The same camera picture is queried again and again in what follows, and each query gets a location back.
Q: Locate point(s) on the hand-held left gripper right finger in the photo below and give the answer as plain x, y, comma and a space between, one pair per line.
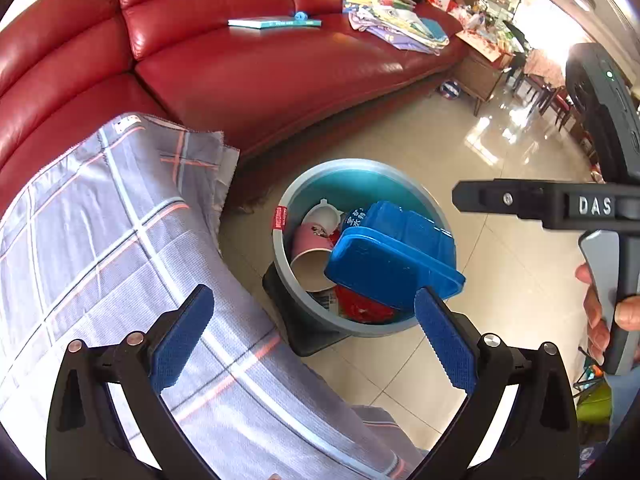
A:
445, 345

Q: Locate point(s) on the clear plastic bottle blue label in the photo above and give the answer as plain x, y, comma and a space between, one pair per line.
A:
355, 220

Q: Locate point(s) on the wooden cabinet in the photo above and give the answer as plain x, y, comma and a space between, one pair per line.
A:
482, 75

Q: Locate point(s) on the pink paper cup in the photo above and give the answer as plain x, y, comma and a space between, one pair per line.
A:
305, 245

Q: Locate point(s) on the person's right hand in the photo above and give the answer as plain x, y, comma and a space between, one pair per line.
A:
595, 320

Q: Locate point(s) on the dining chairs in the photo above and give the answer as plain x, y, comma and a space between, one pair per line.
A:
542, 85

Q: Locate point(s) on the grey plaid blanket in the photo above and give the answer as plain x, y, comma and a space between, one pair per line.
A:
100, 240

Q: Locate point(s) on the teal book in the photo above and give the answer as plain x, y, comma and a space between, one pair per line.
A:
270, 23

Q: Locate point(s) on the green stool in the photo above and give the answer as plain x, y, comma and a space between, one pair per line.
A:
595, 407

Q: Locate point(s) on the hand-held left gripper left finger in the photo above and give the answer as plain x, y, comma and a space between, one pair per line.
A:
180, 340

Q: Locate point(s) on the red leather sofa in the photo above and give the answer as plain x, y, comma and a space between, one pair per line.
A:
225, 75

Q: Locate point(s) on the blue plastic box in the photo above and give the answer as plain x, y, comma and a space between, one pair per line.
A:
380, 265

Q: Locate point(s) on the person's leg in jeans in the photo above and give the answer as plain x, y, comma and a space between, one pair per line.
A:
625, 405

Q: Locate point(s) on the pile of clothes and papers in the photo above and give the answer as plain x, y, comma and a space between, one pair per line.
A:
395, 25

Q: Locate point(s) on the grey teal trash bin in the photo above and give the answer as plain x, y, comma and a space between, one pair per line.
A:
360, 175

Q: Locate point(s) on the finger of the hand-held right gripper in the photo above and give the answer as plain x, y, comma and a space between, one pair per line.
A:
490, 199

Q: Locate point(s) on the small colourful ball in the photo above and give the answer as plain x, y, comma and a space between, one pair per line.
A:
449, 90

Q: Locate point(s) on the red snack bag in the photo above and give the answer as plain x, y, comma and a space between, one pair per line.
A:
365, 307

